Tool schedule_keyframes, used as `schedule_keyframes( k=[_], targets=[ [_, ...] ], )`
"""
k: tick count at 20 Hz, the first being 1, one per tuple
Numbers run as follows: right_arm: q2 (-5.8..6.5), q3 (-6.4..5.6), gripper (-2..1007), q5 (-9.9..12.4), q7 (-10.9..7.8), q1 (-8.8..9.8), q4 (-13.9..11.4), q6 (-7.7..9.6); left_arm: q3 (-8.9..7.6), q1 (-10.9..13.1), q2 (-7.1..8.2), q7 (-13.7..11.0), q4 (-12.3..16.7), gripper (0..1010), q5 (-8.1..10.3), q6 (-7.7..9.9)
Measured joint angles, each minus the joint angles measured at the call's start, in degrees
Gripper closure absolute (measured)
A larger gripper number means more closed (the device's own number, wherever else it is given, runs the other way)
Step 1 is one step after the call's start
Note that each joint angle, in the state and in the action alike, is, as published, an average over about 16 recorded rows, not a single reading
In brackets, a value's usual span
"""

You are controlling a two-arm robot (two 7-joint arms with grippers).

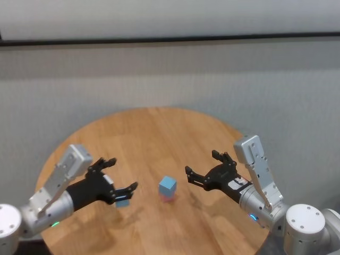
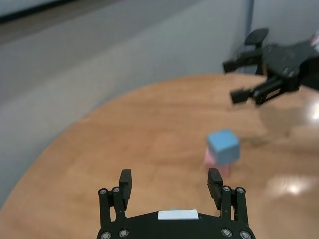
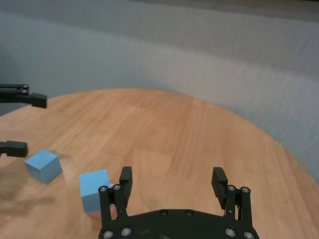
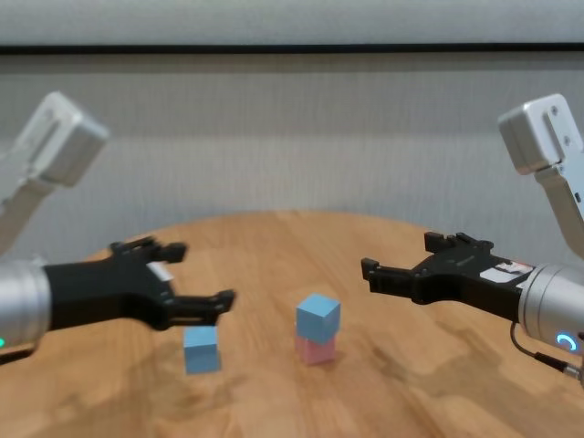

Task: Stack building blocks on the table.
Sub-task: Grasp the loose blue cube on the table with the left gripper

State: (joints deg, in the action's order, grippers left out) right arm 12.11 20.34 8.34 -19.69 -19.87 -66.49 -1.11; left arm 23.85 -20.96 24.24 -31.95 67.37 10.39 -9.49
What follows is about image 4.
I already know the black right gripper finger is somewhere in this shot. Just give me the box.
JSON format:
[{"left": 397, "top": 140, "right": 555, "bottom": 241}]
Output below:
[
  {"left": 423, "top": 231, "right": 496, "bottom": 256},
  {"left": 360, "top": 257, "right": 430, "bottom": 302}
]

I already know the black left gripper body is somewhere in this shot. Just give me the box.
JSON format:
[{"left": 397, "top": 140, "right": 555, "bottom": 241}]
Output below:
[{"left": 43, "top": 248, "right": 179, "bottom": 333}]

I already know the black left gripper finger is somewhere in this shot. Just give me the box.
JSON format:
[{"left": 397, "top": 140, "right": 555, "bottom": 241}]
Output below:
[
  {"left": 109, "top": 235, "right": 189, "bottom": 266},
  {"left": 159, "top": 288, "right": 237, "bottom": 329}
]

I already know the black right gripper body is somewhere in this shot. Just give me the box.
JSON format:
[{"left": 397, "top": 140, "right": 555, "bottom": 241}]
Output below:
[{"left": 410, "top": 248, "right": 538, "bottom": 325}]

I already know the blue wooden cube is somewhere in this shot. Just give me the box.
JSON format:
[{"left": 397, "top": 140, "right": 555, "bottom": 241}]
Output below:
[
  {"left": 295, "top": 293, "right": 342, "bottom": 346},
  {"left": 183, "top": 325, "right": 223, "bottom": 376}
]

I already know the pink wooden cube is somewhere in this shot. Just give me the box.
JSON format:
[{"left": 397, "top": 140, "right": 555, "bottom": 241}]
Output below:
[{"left": 294, "top": 335, "right": 338, "bottom": 366}]

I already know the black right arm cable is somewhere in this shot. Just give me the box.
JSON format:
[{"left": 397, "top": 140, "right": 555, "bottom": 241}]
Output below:
[{"left": 509, "top": 321, "right": 584, "bottom": 376}]

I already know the black wall baseboard strip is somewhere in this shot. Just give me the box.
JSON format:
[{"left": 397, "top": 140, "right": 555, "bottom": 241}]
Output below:
[{"left": 0, "top": 42, "right": 584, "bottom": 57}]

